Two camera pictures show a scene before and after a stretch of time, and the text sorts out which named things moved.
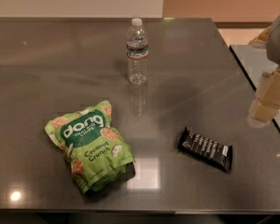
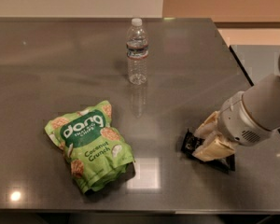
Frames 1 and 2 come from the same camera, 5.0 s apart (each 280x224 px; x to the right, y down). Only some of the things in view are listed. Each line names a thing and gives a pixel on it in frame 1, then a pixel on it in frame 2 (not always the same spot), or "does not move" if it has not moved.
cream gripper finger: [274, 87] -> [209, 127]
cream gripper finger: [260, 114] -> [215, 147]
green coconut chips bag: [94, 151] does not move
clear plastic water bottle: [137, 52] does not move
